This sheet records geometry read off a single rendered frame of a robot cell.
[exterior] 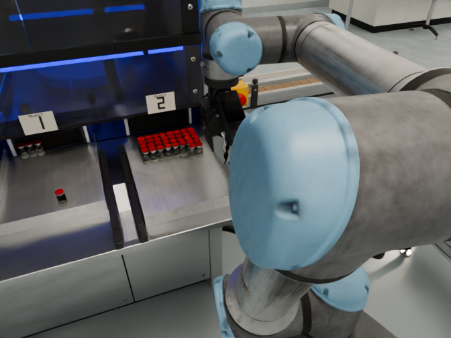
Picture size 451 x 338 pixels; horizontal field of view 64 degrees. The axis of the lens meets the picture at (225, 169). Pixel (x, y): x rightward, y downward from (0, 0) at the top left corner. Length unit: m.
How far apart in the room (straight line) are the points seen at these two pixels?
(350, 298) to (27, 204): 0.80
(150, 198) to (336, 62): 0.64
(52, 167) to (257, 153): 0.97
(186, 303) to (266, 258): 1.57
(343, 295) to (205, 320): 1.18
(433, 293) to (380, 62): 1.73
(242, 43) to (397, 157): 0.38
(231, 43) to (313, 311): 0.44
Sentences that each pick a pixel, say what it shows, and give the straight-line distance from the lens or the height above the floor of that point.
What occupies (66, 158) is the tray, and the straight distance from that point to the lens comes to 1.19.
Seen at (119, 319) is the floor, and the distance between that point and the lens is 1.81.
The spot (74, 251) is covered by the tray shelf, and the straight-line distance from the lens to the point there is 0.89.
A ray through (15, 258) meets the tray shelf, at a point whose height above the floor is 0.88.
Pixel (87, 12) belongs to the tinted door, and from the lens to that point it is 1.02.
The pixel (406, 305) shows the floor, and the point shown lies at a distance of 1.97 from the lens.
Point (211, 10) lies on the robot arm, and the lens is 0.68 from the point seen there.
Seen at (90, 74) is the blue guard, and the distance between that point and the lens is 1.06.
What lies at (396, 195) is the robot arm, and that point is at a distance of 0.23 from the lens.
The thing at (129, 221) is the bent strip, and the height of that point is 0.88.
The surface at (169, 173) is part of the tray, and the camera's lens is 1.04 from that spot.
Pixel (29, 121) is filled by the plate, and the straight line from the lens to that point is 1.12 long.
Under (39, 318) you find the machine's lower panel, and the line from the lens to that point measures 1.72.
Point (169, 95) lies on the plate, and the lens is 1.11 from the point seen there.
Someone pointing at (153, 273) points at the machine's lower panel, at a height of 0.25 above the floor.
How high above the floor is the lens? 1.52
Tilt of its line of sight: 37 degrees down
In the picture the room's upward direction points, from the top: straight up
